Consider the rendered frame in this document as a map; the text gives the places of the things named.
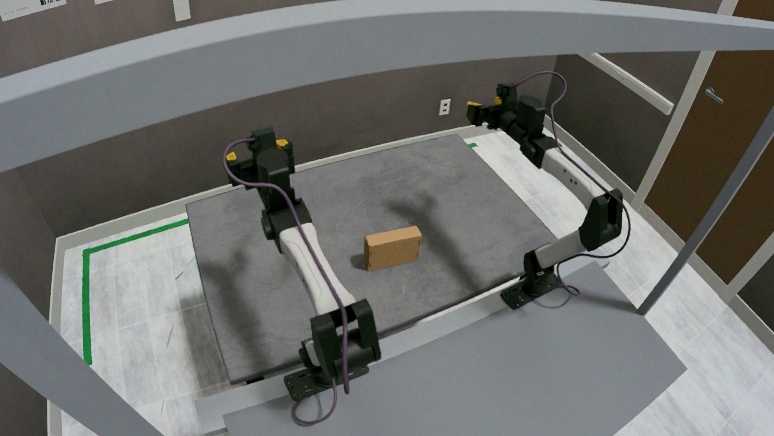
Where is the brown cardboard box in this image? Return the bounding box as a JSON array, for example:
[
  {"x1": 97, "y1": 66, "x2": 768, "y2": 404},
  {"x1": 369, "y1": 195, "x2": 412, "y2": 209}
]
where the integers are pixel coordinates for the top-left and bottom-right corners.
[{"x1": 364, "y1": 226, "x2": 422, "y2": 272}]

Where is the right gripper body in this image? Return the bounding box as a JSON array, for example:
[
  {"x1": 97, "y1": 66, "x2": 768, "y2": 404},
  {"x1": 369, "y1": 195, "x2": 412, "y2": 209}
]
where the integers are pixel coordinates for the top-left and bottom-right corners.
[{"x1": 466, "y1": 102, "x2": 518, "y2": 136}]

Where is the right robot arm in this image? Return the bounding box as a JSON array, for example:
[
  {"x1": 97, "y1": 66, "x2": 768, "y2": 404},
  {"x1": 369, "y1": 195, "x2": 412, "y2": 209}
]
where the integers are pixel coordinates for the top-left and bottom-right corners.
[{"x1": 496, "y1": 82, "x2": 623, "y2": 310}]

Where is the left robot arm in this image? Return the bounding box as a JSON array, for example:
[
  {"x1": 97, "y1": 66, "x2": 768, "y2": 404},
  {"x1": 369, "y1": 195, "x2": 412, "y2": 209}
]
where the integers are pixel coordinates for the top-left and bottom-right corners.
[{"x1": 246, "y1": 125, "x2": 381, "y2": 401}]

